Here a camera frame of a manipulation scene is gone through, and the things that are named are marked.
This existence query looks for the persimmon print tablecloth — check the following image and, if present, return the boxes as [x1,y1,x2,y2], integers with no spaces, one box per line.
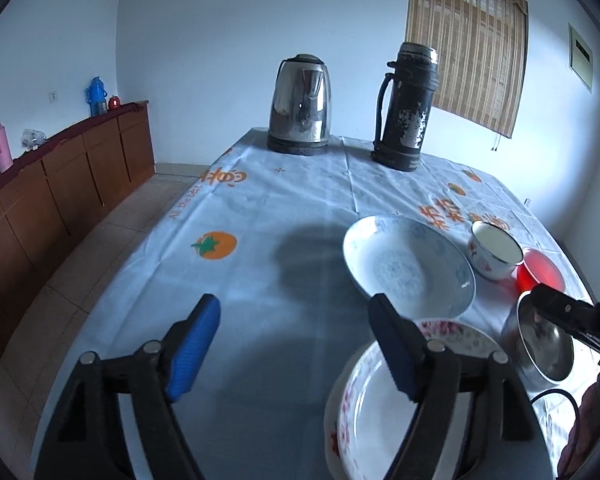
[30,127,600,480]

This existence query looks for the white plate red floral rim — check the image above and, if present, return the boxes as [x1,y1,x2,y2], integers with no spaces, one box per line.
[324,342,481,480]

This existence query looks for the worn black thermos flask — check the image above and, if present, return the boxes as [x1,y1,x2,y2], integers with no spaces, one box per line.
[371,42,439,173]

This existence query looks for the brown wooden sideboard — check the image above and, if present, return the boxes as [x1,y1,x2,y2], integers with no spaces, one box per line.
[0,101,156,401]

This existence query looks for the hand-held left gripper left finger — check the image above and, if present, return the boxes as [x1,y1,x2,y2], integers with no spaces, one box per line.
[34,294,222,480]

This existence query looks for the stainless steel electric kettle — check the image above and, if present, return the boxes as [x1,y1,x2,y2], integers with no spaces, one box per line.
[266,53,332,157]

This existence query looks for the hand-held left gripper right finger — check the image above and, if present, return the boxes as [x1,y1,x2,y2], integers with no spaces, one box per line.
[368,294,553,480]

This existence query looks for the wall electrical panel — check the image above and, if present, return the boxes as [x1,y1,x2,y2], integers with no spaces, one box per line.
[567,22,594,93]

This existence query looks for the blue patterned white plate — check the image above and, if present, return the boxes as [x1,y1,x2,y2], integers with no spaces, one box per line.
[342,215,477,320]

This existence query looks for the black cable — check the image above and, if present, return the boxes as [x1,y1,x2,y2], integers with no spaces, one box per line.
[530,388,581,418]

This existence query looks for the pink thermos jug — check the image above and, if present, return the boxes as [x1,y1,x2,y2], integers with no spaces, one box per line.
[0,120,14,173]

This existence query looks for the clear plastic bag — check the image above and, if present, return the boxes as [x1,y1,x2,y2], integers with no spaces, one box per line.
[21,128,47,152]

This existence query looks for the pink floral plate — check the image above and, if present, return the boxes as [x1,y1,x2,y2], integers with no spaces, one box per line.
[414,318,503,361]

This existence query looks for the red plastic bowl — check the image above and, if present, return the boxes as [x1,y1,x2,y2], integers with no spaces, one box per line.
[516,247,565,295]

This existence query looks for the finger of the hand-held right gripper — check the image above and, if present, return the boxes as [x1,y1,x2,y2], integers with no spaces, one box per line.
[530,284,600,335]

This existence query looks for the blue thermos jug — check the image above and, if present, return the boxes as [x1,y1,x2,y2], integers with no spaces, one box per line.
[85,76,107,116]

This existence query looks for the person's right hand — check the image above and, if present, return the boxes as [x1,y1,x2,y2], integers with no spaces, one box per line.
[557,367,600,478]

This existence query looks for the stainless steel bowl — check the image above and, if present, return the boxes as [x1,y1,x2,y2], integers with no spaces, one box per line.
[516,290,576,386]

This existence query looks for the bamboo window blind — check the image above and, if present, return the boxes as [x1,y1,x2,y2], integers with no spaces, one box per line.
[405,0,530,139]

